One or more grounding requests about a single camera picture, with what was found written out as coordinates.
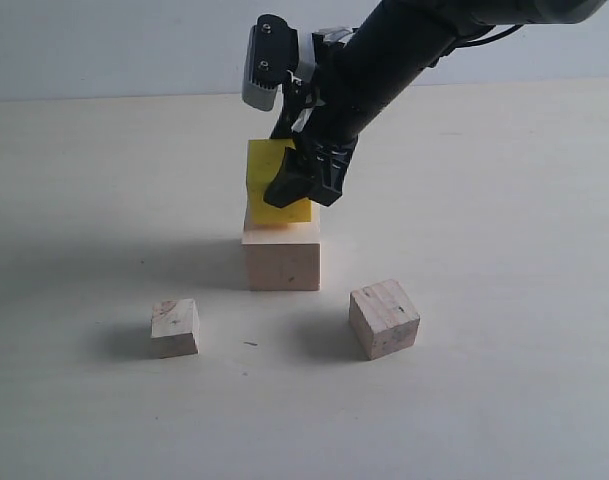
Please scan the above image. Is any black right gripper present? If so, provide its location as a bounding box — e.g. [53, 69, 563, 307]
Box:
[263, 29, 358, 209]

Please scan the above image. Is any yellow cube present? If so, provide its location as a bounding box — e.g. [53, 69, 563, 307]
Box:
[246, 139, 313, 225]

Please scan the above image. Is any large pale wooden cube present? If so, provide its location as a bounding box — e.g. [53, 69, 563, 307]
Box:
[241, 207, 321, 291]

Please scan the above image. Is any medium wooden cube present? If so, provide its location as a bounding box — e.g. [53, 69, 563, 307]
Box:
[349, 279, 420, 360]

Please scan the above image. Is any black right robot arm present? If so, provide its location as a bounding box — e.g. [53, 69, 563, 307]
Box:
[242, 0, 603, 208]

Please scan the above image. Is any small wooden cube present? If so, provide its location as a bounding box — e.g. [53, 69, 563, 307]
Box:
[150, 298, 200, 358]

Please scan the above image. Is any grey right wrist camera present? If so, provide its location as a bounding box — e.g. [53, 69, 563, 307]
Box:
[242, 14, 299, 112]

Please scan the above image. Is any black right camera cable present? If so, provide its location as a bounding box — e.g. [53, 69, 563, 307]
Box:
[453, 22, 523, 49]

